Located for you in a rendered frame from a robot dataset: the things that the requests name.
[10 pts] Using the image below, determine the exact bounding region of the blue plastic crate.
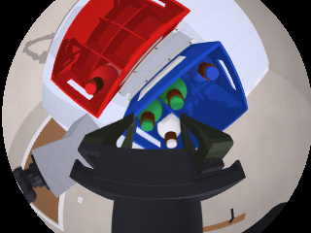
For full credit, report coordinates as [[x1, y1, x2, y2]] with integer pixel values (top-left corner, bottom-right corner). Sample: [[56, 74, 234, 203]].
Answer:
[[123, 41, 248, 150]]

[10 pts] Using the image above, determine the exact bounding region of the green bottle with pale green label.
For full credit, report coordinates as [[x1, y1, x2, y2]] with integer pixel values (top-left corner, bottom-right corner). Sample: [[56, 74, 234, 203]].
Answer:
[[137, 99, 162, 131], [158, 78, 188, 110]]

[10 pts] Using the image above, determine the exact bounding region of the white bottle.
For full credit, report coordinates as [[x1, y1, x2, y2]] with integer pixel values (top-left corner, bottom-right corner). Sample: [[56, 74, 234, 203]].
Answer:
[[157, 113, 181, 149]]

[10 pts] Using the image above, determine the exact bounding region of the red plastic crate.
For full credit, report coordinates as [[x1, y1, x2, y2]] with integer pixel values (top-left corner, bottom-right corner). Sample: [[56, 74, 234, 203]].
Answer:
[[51, 0, 190, 118]]

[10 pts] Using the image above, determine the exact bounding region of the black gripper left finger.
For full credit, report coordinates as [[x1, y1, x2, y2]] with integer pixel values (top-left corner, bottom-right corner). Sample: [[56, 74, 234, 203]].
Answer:
[[82, 113, 136, 149]]

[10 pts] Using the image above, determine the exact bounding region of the red bottle with pink label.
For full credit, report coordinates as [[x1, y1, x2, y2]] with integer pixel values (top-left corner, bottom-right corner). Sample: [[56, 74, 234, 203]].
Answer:
[[86, 63, 122, 95]]

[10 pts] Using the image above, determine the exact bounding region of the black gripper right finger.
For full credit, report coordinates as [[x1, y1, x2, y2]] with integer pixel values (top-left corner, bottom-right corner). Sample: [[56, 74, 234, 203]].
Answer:
[[180, 113, 234, 171]]

